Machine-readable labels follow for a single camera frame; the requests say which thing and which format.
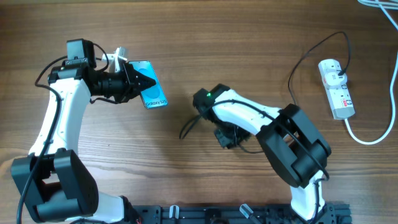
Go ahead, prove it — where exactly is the black mounting rail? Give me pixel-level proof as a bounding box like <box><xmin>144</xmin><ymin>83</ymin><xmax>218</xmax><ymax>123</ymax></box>
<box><xmin>126</xmin><ymin>203</ymin><xmax>353</xmax><ymax>224</ymax></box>

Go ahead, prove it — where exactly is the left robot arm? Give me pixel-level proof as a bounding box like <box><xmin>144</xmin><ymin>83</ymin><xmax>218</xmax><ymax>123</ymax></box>
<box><xmin>11</xmin><ymin>39</ymin><xmax>156</xmax><ymax>223</ymax></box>

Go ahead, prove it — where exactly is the white power strip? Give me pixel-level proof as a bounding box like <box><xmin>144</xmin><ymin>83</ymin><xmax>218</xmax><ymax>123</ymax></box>
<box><xmin>318</xmin><ymin>59</ymin><xmax>355</xmax><ymax>120</ymax></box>

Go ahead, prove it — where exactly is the white cables top right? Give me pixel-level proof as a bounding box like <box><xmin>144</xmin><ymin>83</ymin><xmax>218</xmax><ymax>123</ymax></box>
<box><xmin>357</xmin><ymin>0</ymin><xmax>398</xmax><ymax>30</ymax></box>

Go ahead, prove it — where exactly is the black charging cable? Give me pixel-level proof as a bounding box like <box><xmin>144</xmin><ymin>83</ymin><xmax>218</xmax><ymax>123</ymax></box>
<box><xmin>236</xmin><ymin>31</ymin><xmax>353</xmax><ymax>155</ymax></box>

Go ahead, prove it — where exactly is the white power strip cord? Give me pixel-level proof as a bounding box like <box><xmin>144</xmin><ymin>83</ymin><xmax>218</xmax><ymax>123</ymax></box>
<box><xmin>343</xmin><ymin>49</ymin><xmax>398</xmax><ymax>146</ymax></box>

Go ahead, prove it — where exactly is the blue Galaxy smartphone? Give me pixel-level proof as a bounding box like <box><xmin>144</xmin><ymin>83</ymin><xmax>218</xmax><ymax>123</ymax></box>
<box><xmin>129</xmin><ymin>60</ymin><xmax>168</xmax><ymax>109</ymax></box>

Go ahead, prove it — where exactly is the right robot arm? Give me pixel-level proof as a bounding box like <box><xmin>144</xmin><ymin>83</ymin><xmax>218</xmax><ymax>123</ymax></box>
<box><xmin>193</xmin><ymin>84</ymin><xmax>331</xmax><ymax>223</ymax></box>

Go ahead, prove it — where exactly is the white USB charger plug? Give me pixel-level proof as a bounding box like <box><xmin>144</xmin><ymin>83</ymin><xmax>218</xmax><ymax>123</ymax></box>
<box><xmin>323</xmin><ymin>72</ymin><xmax>347</xmax><ymax>89</ymax></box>

